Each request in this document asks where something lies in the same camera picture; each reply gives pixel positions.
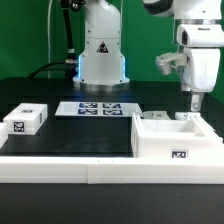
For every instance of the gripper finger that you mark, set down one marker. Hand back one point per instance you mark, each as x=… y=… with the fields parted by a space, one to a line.
x=196 y=101

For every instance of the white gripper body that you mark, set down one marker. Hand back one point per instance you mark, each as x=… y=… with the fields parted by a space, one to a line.
x=201 y=44

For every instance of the white cabinet body box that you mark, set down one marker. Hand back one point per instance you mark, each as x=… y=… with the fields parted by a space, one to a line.
x=164 y=139

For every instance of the white cabinet door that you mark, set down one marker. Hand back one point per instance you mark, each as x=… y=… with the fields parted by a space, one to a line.
x=156 y=115
x=186 y=115

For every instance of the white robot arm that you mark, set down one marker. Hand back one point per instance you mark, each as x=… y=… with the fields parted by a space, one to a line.
x=101 y=66

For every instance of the white cabinet top block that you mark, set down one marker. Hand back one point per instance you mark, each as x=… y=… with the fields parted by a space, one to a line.
x=26 y=118

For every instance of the white marker base sheet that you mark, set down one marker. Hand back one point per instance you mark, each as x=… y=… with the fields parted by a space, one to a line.
x=97 y=109

